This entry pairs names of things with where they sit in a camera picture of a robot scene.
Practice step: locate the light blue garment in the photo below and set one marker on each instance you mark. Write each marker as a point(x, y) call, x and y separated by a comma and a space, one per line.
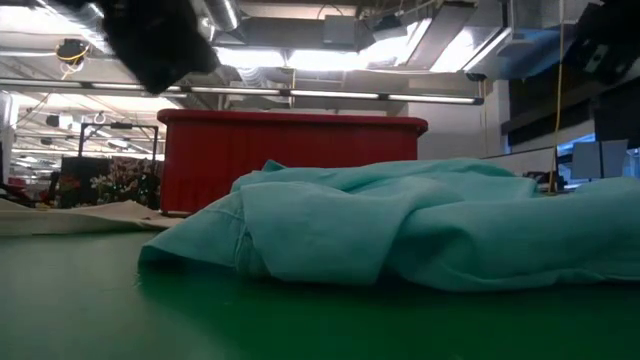
point(400, 230)

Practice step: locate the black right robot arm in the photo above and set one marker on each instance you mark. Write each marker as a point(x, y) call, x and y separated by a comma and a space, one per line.
point(605, 45)

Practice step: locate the red plastic laundry bin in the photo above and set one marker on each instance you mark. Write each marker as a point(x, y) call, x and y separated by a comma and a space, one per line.
point(300, 140)

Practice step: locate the dark floral fabric panel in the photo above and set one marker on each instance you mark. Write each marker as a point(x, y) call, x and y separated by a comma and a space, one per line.
point(130, 180)

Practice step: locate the long ceiling tube light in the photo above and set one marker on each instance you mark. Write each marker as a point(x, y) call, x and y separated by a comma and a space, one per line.
point(335, 94)

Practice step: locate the white bonavita tote bag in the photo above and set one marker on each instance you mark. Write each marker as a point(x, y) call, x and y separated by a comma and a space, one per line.
point(75, 220)

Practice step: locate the framed glass panel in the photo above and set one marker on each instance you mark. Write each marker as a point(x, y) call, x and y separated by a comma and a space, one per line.
point(520, 152)

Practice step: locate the grey sign on stand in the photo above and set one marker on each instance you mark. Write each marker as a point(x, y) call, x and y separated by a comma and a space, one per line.
point(600, 160)

